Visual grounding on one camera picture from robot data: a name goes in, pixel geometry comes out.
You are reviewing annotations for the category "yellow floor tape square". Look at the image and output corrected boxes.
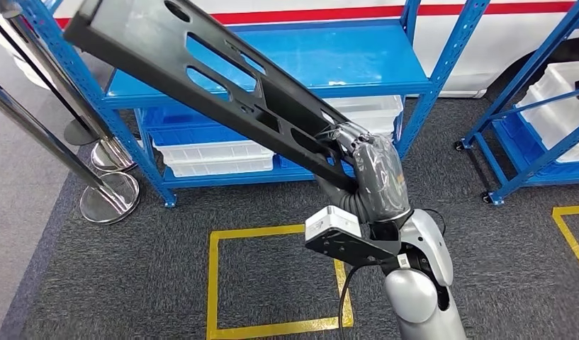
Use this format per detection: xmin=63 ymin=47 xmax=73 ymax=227
xmin=206 ymin=223 xmax=355 ymax=340
xmin=551 ymin=205 xmax=579 ymax=276

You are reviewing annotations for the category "black stanchion post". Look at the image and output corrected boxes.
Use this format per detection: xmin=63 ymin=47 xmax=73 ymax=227
xmin=0 ymin=9 xmax=101 ymax=147

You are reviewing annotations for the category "blue plastic bin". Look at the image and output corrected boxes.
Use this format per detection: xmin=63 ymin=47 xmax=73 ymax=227
xmin=140 ymin=103 xmax=249 ymax=147
xmin=493 ymin=112 xmax=579 ymax=176
xmin=276 ymin=154 xmax=356 ymax=171

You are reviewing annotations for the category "black plastic plate frame part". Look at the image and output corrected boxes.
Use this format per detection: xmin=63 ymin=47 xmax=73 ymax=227
xmin=63 ymin=0 xmax=365 ymax=193

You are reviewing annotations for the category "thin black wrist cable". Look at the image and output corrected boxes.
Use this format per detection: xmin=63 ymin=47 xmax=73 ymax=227
xmin=420 ymin=208 xmax=447 ymax=236

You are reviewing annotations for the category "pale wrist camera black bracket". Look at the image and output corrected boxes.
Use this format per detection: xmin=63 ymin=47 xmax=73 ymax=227
xmin=304 ymin=205 xmax=404 ymax=268

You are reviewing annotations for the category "white car with red stripe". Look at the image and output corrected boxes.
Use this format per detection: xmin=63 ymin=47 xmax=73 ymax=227
xmin=50 ymin=0 xmax=579 ymax=102

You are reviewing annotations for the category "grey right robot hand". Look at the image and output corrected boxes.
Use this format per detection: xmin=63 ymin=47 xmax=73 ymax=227
xmin=315 ymin=120 xmax=411 ymax=224

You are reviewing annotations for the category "thick black camera cable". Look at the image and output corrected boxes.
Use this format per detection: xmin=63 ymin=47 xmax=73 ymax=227
xmin=337 ymin=261 xmax=368 ymax=340

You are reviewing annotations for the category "blue metal shelf rack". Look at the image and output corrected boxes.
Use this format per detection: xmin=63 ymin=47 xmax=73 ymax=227
xmin=453 ymin=0 xmax=579 ymax=208
xmin=14 ymin=0 xmax=493 ymax=208

